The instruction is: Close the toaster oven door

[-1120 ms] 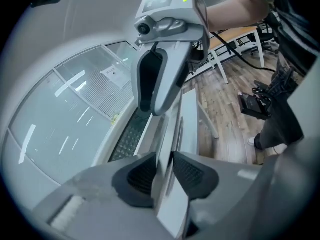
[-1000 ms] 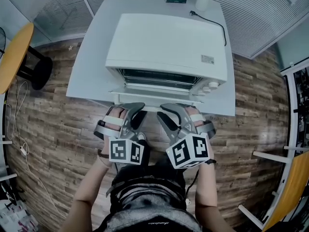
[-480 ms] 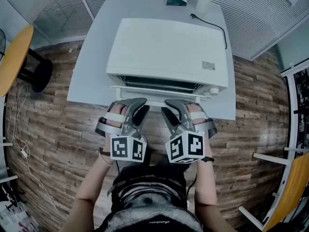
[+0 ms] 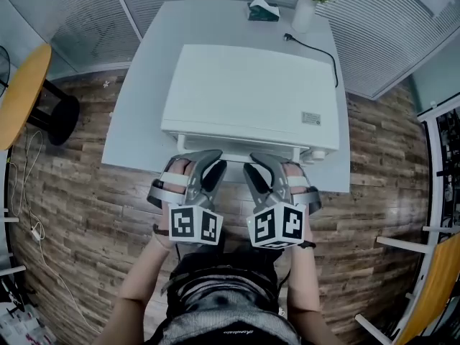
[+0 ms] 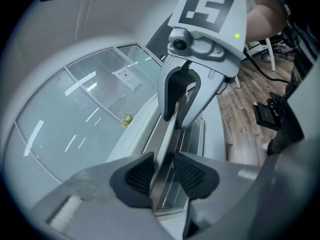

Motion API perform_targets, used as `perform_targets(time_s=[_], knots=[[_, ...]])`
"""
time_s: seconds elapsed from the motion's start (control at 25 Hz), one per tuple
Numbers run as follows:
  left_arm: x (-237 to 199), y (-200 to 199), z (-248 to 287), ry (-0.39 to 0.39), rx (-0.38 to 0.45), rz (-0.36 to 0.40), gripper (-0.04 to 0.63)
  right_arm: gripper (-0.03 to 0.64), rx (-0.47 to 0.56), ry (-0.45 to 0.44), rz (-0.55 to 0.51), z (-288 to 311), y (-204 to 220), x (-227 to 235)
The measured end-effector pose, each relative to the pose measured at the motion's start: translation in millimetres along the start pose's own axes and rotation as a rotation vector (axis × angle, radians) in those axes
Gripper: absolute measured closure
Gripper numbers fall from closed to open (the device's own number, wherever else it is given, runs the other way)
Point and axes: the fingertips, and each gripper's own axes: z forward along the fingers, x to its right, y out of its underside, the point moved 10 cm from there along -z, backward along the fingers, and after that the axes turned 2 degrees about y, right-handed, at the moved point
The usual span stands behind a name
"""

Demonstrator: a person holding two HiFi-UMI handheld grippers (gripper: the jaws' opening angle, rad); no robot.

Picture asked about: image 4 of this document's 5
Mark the person's left hand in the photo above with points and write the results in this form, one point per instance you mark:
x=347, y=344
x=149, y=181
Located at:
x=178, y=167

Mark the white metal frame bar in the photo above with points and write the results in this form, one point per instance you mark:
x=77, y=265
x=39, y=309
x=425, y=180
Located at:
x=12, y=271
x=9, y=217

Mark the white toaster oven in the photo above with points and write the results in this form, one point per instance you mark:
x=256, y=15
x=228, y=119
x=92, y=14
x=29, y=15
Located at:
x=251, y=92

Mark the person's grey patterned top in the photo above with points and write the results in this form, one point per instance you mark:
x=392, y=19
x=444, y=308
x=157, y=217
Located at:
x=226, y=322

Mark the person's black trousers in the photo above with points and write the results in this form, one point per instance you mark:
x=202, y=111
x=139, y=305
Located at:
x=230, y=264

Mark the white power adapter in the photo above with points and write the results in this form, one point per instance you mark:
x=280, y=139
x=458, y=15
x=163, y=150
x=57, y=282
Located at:
x=36, y=232

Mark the person's right hand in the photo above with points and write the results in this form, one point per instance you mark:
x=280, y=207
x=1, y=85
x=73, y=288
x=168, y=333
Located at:
x=296, y=171

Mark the white vase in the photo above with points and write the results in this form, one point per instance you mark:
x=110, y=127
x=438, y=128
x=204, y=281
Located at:
x=303, y=14

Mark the black standing fan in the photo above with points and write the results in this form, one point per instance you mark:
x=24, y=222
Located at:
x=3, y=67

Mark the pile of printed packets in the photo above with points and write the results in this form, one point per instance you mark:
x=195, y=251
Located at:
x=25, y=327

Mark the wooden desk with white frame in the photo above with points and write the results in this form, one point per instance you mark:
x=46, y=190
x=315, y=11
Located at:
x=435, y=286

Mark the black metal rack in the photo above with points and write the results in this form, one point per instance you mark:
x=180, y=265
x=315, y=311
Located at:
x=449, y=171

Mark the dark green tissue box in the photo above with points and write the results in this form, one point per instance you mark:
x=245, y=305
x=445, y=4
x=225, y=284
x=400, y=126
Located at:
x=262, y=13

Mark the person's left forearm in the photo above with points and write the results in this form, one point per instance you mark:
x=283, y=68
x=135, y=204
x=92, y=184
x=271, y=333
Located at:
x=136, y=293

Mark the white rectangular table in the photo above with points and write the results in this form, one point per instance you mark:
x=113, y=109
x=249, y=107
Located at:
x=143, y=120

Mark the round wooden table black base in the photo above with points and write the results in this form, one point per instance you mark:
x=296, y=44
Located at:
x=25, y=95

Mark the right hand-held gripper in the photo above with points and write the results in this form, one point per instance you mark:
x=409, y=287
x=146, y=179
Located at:
x=276, y=225

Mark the black wristband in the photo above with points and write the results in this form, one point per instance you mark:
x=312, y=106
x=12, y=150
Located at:
x=307, y=244
x=160, y=230

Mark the person's right forearm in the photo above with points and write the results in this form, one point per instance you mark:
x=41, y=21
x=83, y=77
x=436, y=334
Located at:
x=303, y=286

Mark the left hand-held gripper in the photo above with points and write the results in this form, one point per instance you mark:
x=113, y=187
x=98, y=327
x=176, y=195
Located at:
x=194, y=225

